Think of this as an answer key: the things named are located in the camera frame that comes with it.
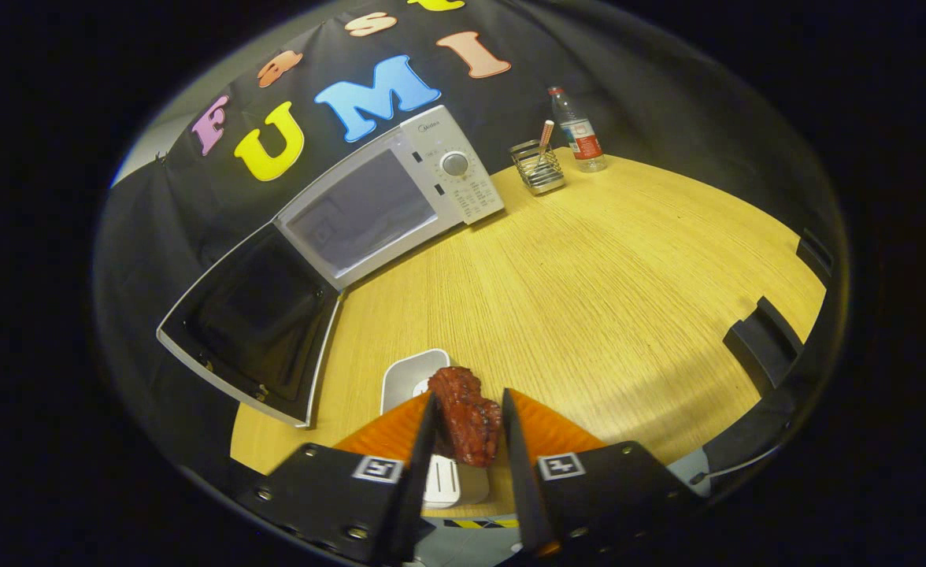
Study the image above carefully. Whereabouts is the black chair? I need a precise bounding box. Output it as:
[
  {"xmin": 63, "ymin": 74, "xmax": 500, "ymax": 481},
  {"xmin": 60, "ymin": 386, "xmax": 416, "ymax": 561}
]
[
  {"xmin": 795, "ymin": 229, "xmax": 835, "ymax": 286},
  {"xmin": 723, "ymin": 297, "xmax": 807, "ymax": 396}
]

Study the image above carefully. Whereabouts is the clear plastic water bottle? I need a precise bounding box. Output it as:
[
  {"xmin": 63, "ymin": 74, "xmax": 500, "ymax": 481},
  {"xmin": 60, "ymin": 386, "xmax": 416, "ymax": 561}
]
[{"xmin": 548, "ymin": 86, "xmax": 608, "ymax": 173}]

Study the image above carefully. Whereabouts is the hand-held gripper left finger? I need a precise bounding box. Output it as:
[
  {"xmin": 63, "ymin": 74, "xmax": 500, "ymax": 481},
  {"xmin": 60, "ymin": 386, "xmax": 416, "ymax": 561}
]
[{"xmin": 233, "ymin": 391, "xmax": 439, "ymax": 566}]

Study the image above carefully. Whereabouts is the white rectangular plate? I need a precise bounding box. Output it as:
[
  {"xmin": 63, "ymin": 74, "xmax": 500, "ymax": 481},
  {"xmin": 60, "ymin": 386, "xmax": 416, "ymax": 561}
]
[{"xmin": 381, "ymin": 348, "xmax": 491, "ymax": 510}]

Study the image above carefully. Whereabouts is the metal wire utensil basket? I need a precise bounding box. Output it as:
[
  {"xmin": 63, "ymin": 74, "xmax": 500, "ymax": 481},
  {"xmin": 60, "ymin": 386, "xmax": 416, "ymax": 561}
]
[{"xmin": 509, "ymin": 139, "xmax": 567, "ymax": 196}]

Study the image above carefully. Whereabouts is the white toaster oven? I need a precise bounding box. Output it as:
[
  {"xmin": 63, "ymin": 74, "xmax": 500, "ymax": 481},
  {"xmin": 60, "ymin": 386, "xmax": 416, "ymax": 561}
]
[{"xmin": 156, "ymin": 105, "xmax": 505, "ymax": 428}]

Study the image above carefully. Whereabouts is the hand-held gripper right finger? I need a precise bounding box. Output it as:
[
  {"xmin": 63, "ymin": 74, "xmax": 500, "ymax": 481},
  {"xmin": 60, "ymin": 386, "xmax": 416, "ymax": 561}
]
[{"xmin": 501, "ymin": 387, "xmax": 706, "ymax": 561}]

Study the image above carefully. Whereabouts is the brown grilled meat piece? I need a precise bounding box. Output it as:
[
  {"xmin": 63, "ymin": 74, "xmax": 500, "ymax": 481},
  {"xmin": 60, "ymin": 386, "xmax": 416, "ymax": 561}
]
[{"xmin": 428, "ymin": 366, "xmax": 505, "ymax": 468}]

